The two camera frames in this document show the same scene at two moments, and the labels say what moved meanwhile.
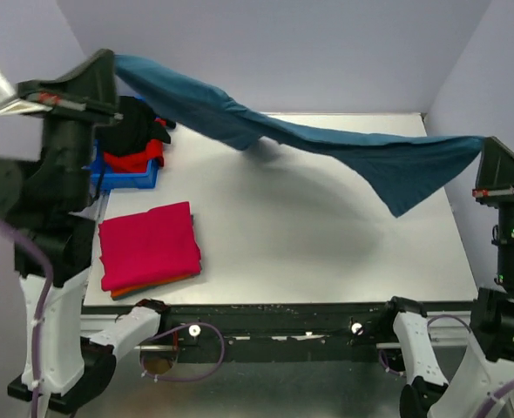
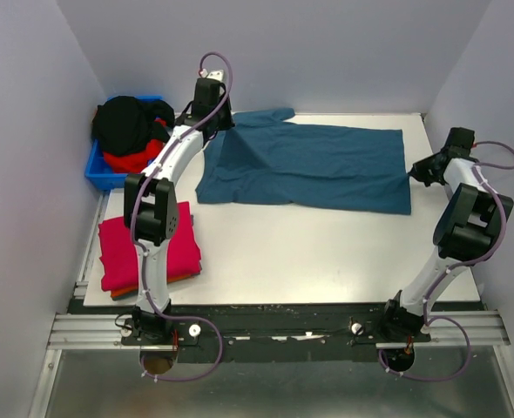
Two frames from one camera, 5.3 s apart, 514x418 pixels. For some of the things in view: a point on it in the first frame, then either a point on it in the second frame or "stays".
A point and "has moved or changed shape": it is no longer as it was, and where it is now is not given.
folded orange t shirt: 125,292 stays
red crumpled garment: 138,162 stays
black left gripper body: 71,123 -> 223,121
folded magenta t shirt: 156,246 stays
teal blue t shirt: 406,167 has moved or changed shape
